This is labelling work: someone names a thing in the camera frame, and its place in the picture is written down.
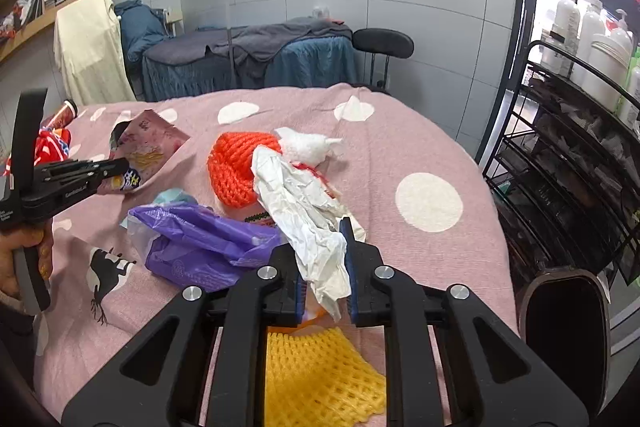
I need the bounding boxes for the dark waste bin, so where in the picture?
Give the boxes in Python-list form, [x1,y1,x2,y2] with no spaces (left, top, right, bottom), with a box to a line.
[520,266,613,415]

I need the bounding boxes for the black wire rack cart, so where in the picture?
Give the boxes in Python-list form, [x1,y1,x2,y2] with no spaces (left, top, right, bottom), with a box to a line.
[477,39,640,293]

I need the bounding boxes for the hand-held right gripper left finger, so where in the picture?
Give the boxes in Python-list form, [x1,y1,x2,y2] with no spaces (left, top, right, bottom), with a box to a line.
[61,243,307,427]

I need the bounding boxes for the white bottles on cart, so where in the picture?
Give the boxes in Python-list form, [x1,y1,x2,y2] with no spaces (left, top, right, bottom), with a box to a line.
[522,0,568,58]

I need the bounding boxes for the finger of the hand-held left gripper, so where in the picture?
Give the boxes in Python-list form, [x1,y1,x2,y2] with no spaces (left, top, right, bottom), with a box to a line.
[34,157,131,188]

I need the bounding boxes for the light blue plastic wrapper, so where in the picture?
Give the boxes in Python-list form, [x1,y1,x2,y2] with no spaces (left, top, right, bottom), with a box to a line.
[152,188,197,208]

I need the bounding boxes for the person's left hand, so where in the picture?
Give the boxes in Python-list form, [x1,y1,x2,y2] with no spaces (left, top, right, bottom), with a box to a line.
[0,227,53,300]

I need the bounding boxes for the tall white pump bottle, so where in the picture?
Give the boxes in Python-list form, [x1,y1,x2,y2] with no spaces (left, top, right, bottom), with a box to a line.
[572,0,607,88]
[552,0,583,75]

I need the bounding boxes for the cream cloth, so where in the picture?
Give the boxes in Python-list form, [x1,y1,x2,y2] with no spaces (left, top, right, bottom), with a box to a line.
[54,0,137,106]

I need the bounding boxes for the purple plastic bag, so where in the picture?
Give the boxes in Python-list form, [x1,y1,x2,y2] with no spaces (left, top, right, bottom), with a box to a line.
[127,204,286,293]

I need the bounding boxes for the crumpled white tissue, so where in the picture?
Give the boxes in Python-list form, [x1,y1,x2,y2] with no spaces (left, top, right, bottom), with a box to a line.
[274,127,346,168]

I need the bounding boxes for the plain white paper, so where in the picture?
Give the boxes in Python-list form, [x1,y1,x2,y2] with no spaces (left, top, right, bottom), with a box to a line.
[250,146,368,322]

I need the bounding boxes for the small white pump bottle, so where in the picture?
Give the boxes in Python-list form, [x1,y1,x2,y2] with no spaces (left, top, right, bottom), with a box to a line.
[610,9,634,52]

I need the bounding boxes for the pink snack packet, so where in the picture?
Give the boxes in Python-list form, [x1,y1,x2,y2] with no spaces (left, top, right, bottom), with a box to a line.
[97,109,192,196]

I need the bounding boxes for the massage bed blue skirt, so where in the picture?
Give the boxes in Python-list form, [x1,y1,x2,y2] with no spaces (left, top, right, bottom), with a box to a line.
[141,18,361,102]

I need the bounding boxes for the blue jacket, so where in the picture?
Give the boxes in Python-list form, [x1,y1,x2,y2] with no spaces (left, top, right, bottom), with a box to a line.
[114,0,168,62]

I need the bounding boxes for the pink polka-dot blanket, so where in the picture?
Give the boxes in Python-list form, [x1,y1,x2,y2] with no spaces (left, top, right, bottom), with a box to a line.
[32,82,523,427]

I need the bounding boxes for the yellow foam net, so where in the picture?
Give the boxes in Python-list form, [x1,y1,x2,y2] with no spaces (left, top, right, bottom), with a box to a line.
[265,326,387,427]

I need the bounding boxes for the black chair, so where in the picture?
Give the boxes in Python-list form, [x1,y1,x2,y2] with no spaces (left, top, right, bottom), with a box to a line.
[352,28,415,95]

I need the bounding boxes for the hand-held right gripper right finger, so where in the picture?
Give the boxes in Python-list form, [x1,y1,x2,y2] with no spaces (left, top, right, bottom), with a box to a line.
[340,217,589,427]

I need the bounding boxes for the grey bed blanket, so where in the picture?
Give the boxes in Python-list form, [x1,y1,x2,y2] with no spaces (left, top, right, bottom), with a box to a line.
[145,17,353,68]

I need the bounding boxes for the orange foam net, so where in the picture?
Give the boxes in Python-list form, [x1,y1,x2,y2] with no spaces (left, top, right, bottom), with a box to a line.
[207,132,283,208]

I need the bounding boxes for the red snack packet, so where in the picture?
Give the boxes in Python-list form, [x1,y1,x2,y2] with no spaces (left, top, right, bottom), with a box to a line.
[34,127,72,165]

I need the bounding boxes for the white plastic jar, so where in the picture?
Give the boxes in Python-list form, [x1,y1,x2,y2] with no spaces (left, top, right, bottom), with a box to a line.
[582,34,632,112]

